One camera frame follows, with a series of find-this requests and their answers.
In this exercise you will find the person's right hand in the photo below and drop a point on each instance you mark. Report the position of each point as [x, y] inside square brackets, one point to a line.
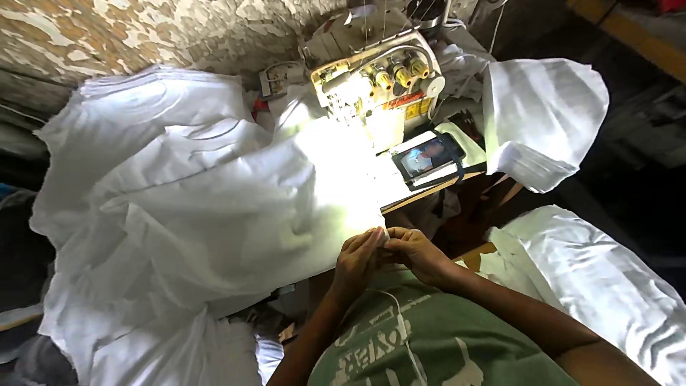
[426, 260]

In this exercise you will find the person's left hand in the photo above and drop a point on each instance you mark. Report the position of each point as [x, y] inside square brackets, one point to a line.
[353, 269]

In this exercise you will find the person's left thumb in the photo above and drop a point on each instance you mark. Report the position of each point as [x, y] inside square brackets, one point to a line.
[373, 245]

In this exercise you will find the person's right thumb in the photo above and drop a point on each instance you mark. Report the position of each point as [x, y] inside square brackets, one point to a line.
[397, 245]

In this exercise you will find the person's right fingers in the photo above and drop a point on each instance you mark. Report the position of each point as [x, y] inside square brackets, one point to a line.
[400, 232]

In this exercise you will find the person's left fingers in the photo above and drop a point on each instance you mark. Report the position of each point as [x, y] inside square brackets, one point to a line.
[353, 242]

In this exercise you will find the large white fabric piece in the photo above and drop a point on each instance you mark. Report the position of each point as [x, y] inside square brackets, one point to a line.
[241, 214]

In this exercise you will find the person's left forearm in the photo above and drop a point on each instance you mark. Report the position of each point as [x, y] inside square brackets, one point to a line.
[312, 339]

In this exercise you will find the person's right forearm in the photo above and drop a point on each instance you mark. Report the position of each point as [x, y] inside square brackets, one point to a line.
[528, 316]

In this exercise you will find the sewing table with wooden edge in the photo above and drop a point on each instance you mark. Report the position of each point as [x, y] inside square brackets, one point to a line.
[423, 195]

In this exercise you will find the black smartphone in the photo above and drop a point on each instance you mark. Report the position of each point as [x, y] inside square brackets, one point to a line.
[426, 156]

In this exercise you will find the person's body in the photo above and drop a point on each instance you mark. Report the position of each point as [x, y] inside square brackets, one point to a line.
[455, 332]

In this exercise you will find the dark metal tool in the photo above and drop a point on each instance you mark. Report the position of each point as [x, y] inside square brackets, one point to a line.
[467, 126]

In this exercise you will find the white overlock sewing machine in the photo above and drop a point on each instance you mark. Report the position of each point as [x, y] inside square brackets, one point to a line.
[394, 102]

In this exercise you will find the small red object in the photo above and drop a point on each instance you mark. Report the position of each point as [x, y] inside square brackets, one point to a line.
[260, 107]

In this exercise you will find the crumpled white cloth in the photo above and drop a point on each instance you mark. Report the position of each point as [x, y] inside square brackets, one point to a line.
[462, 69]

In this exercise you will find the white electrical box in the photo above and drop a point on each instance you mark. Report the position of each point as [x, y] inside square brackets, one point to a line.
[283, 79]

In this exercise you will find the draped stack of white cloths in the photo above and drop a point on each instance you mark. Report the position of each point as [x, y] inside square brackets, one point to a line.
[546, 107]

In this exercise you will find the long white fabric bundle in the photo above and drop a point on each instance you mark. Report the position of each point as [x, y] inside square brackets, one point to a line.
[600, 273]

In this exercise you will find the pile of white garments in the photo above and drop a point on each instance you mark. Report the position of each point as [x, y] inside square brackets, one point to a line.
[75, 198]

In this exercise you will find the wooden beam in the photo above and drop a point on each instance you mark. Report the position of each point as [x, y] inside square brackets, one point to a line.
[638, 38]

